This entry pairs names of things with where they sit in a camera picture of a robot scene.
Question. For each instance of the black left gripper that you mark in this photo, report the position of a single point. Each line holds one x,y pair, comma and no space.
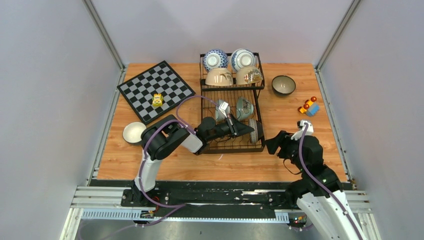
236,127

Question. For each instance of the cream painted bowl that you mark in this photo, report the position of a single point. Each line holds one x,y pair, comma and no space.
248,75

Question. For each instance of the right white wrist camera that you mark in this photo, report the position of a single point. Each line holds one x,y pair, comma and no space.
305,127

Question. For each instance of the cream leaf bowl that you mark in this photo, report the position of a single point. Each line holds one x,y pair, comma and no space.
219,77

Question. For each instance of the blue diamond pattern bowl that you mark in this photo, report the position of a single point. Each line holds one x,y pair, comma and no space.
215,58

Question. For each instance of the yellow toy block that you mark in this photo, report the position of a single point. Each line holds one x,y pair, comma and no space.
157,100

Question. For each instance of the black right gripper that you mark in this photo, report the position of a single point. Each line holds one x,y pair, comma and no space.
282,139

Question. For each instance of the pale green ribbed bowl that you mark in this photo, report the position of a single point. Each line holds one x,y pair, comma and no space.
217,117

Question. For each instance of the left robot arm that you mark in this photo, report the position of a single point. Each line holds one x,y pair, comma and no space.
164,137

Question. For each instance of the black wire dish rack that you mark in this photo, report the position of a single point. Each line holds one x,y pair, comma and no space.
231,94

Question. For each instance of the black white chessboard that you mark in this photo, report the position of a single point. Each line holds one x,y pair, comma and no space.
159,79

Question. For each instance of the orange blue toy blocks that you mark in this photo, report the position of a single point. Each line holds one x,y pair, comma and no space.
310,107

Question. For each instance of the blue white porcelain bowl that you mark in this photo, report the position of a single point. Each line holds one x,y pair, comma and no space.
242,58

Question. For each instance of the teal white striped bowl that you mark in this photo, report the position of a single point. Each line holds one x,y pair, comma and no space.
132,133

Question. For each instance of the green floral bowl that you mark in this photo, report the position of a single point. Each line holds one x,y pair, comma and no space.
244,108

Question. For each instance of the blue white patterned bowl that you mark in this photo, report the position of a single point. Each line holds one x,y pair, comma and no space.
257,132

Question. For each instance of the dark blue glazed bowl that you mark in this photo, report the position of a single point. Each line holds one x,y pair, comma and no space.
283,85

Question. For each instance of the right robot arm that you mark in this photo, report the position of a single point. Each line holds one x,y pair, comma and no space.
319,192

